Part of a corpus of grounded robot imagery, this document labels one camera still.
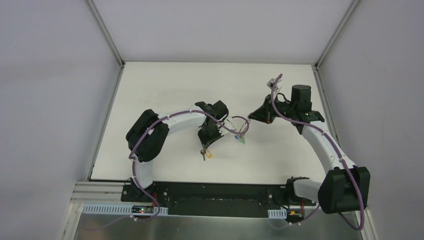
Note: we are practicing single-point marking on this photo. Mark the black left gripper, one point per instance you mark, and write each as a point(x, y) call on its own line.
point(208, 134)

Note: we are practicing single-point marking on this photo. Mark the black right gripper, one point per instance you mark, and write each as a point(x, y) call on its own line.
point(267, 110)

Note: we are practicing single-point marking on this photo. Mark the yellow tagged key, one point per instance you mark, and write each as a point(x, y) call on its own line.
point(206, 154)

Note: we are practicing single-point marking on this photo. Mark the silver keyring with clips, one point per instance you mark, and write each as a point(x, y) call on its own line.
point(243, 128)

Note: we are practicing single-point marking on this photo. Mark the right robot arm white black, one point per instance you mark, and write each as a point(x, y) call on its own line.
point(345, 187)

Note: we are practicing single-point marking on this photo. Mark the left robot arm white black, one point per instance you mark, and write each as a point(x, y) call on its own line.
point(147, 136)

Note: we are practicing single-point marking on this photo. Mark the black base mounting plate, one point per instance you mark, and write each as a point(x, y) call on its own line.
point(215, 199)

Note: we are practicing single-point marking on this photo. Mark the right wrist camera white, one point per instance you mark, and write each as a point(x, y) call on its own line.
point(270, 85)

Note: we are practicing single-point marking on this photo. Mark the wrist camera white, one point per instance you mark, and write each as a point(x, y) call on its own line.
point(270, 85)
point(230, 125)

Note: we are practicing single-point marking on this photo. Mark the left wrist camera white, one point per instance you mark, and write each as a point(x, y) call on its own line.
point(230, 125)

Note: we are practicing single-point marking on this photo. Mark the aluminium front rail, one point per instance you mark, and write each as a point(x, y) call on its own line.
point(101, 192)

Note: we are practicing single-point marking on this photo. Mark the aluminium frame post right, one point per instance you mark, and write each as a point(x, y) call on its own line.
point(337, 32)

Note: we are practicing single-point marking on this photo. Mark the aluminium frame post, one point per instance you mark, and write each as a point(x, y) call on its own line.
point(337, 32)
point(101, 25)

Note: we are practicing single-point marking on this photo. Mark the aluminium frame post left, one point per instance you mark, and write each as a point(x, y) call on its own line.
point(101, 25)

